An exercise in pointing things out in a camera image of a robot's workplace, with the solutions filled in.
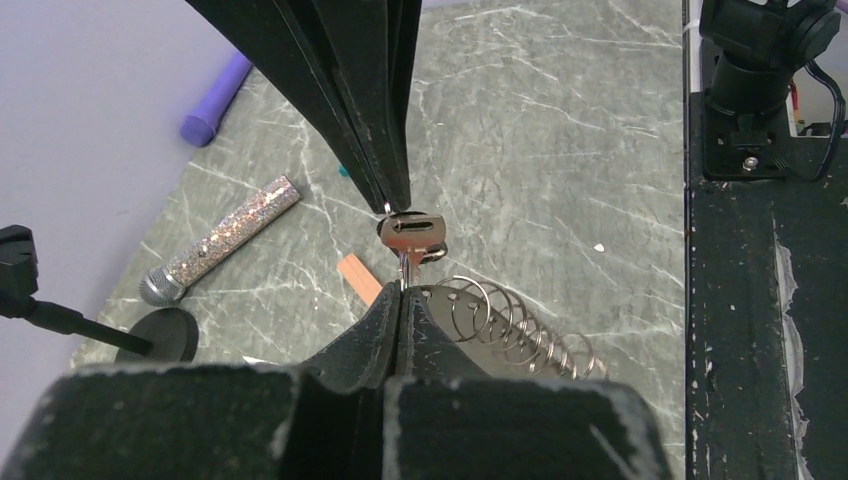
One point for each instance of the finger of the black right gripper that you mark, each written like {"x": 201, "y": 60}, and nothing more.
{"x": 268, "y": 34}
{"x": 373, "y": 45}

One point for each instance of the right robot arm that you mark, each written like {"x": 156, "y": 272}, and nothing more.
{"x": 762, "y": 46}

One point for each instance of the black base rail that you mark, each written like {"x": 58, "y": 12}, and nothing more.
{"x": 766, "y": 324}

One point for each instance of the purple microphone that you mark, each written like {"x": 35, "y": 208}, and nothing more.
{"x": 201, "y": 125}

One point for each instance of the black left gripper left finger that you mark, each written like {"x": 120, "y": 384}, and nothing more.
{"x": 364, "y": 354}

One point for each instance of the black key tag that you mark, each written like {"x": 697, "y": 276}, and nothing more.
{"x": 415, "y": 237}

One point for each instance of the red handled key holder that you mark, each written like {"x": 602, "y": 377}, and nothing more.
{"x": 496, "y": 329}

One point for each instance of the glitter silver microphone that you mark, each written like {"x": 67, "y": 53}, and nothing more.
{"x": 167, "y": 284}

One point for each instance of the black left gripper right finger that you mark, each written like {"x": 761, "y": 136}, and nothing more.
{"x": 424, "y": 350}

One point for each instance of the small wooden block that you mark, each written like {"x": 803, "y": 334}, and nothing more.
{"x": 360, "y": 278}

